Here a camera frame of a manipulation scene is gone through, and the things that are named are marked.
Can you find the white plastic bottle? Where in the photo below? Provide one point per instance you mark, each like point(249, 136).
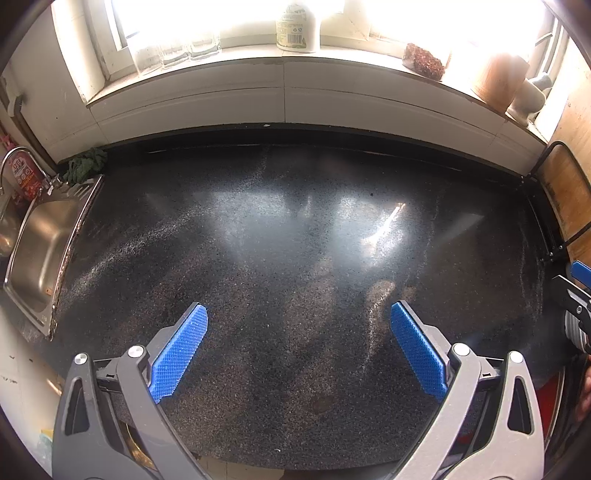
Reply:
point(295, 32)

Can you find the white window frame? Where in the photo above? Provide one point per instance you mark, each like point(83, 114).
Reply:
point(111, 46)

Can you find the white mortar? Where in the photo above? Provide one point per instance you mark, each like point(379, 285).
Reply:
point(524, 104)

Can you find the red detergent bottle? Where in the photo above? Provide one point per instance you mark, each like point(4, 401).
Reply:
point(25, 175)

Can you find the chrome faucet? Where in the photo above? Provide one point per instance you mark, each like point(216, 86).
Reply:
point(46, 174)

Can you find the black framed wooden panel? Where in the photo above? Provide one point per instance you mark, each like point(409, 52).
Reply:
point(561, 194)

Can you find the metal bowl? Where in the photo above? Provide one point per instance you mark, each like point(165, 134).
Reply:
point(4, 240)

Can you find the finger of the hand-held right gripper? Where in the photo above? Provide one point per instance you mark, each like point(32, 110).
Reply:
point(582, 272)
point(570, 293)

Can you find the stainless steel sink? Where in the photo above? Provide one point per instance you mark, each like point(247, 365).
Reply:
point(41, 249)

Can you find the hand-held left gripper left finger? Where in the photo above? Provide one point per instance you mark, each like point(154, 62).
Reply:
point(182, 350)

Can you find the orange brown jar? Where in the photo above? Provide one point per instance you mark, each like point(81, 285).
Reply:
point(498, 83)

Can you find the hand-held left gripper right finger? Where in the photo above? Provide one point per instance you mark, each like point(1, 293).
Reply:
point(418, 350)

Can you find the dark green cloth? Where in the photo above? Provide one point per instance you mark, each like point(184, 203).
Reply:
point(85, 164)

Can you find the clear drinking glass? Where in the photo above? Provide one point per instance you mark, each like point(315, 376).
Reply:
point(204, 46)
point(144, 57)
point(174, 53)

